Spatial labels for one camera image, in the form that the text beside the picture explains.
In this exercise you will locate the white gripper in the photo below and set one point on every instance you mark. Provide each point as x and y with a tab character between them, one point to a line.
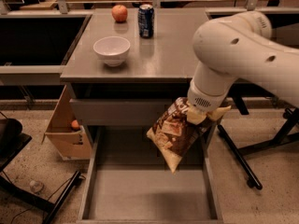
204	99

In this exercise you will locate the brown sea salt chip bag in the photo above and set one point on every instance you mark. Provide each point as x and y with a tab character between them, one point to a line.
173	134

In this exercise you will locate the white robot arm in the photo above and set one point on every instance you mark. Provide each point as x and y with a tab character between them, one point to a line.
239	46

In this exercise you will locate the grey drawer cabinet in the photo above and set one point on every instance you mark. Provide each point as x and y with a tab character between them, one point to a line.
156	72

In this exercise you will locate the open grey middle drawer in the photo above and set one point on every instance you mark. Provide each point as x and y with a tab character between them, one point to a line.
128	182

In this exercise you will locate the black stand base right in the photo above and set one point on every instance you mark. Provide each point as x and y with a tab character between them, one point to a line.
256	132

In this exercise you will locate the black stand base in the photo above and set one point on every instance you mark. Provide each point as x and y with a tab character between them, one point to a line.
256	132
38	161

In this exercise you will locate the white ceramic bowl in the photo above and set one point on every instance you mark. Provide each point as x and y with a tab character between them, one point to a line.
112	50

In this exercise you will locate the blue soda can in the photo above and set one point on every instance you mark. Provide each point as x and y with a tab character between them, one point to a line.
146	20

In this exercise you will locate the orange fruit in box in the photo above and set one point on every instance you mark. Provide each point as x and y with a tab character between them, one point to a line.
74	125

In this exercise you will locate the red apple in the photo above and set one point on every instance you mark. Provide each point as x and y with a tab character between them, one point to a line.
119	13

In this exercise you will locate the cardboard box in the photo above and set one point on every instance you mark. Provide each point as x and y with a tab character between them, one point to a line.
70	144

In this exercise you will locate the black stand base left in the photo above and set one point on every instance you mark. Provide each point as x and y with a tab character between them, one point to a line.
38	161

